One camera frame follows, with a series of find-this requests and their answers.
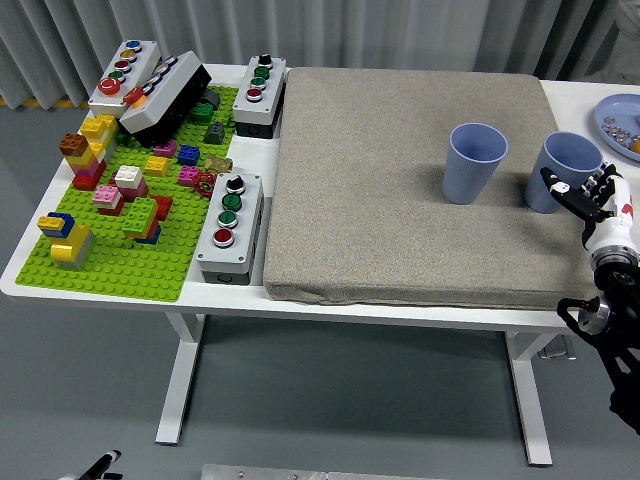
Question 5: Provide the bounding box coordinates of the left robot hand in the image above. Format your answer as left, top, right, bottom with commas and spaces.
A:
57, 450, 123, 480

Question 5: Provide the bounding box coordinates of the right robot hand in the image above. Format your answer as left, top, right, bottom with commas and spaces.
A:
539, 162, 635, 253

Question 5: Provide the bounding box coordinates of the blue ribbed plastic cup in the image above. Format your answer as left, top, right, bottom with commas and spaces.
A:
523, 131, 605, 215
442, 122, 510, 205

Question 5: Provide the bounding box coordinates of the blue plastic plate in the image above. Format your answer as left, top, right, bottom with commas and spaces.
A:
593, 93, 640, 162

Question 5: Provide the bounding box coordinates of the white table leg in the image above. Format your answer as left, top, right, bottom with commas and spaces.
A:
155, 313, 206, 446
503, 332, 554, 467

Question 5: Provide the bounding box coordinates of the grey table height controller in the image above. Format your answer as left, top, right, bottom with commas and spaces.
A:
538, 335, 577, 360

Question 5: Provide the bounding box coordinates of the green building baseplate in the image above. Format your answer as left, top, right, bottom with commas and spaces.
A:
14, 84, 241, 304

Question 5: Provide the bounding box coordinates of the grey metal plate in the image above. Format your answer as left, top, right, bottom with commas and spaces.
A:
199, 463, 449, 480

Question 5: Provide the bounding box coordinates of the yellow blue grey brick stack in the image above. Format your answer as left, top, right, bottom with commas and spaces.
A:
37, 212, 96, 271

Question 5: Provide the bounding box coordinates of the grey-brown cushion mat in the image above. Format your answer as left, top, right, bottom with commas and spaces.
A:
262, 67, 617, 311

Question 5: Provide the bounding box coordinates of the grey four-control button box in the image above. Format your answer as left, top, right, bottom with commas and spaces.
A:
194, 172, 265, 287

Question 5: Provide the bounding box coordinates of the green orange red brick stack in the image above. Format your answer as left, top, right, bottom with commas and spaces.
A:
121, 194, 174, 245

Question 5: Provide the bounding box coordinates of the pink white red brick stack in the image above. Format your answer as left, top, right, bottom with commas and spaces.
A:
92, 184, 125, 216

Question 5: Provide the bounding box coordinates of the brown yellow red brick tower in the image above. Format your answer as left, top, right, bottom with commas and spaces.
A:
58, 132, 109, 191

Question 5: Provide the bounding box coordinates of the grey pleated curtain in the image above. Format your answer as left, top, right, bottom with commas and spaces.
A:
0, 0, 640, 109

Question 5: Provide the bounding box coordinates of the brass valve red handwheel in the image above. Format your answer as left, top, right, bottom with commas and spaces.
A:
193, 154, 235, 197

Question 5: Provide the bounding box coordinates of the yellow white green brick stack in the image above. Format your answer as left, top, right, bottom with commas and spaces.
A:
79, 113, 120, 151

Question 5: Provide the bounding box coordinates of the yellow black floor tape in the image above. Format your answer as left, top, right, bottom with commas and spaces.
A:
0, 97, 91, 109

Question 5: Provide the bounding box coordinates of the white five-button control box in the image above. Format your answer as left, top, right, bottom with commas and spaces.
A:
87, 39, 162, 120

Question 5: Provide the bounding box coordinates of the white control box black base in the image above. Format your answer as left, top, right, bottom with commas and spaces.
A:
118, 49, 214, 149

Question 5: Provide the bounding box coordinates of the grey three-button control box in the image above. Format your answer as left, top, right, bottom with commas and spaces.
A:
231, 53, 289, 140

